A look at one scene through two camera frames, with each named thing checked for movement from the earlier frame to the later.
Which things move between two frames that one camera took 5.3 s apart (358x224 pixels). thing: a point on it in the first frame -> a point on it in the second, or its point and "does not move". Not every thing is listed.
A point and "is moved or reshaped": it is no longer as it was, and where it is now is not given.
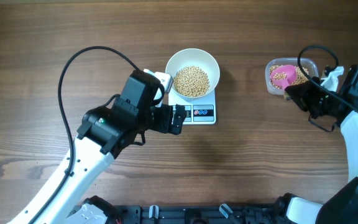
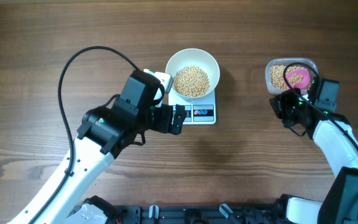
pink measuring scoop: [291, 72] is moved or reshaped
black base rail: [199, 214] does not move
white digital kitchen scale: [199, 111] does not move
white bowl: [196, 72] does not move
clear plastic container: [282, 73] does not move
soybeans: [278, 76] -> [295, 78]
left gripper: [165, 126] does not move
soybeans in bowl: [191, 81] does not move
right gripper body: [315, 99] -> [290, 107]
